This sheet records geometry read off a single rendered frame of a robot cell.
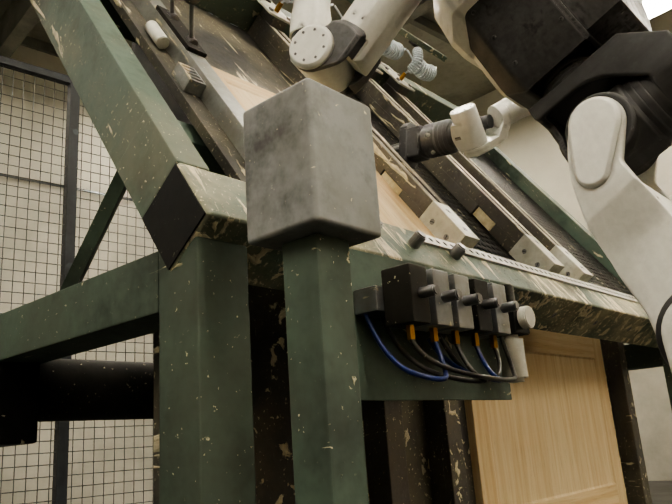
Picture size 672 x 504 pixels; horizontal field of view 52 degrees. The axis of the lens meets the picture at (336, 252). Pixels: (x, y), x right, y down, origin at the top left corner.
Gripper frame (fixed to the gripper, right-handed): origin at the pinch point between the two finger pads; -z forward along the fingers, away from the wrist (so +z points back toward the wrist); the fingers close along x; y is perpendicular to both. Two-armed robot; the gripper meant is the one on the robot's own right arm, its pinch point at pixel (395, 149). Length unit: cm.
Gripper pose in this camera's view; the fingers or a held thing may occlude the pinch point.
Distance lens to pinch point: 188.2
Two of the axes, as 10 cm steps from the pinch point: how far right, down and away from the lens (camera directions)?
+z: 7.4, -0.8, -6.7
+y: -6.7, -1.5, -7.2
